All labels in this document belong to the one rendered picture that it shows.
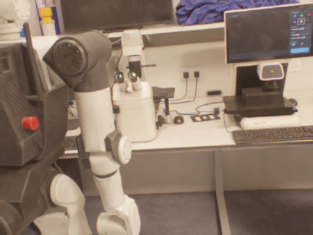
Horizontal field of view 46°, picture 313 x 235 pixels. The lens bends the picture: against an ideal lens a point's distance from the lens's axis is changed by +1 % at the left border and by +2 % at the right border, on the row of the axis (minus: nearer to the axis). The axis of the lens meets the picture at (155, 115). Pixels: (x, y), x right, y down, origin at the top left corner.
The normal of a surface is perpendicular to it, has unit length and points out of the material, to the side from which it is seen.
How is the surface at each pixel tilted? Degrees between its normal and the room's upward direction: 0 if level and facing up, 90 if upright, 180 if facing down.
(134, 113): 91
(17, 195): 45
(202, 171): 90
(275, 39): 93
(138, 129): 91
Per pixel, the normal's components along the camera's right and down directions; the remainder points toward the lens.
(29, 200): 0.96, -0.01
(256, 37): -0.08, 0.36
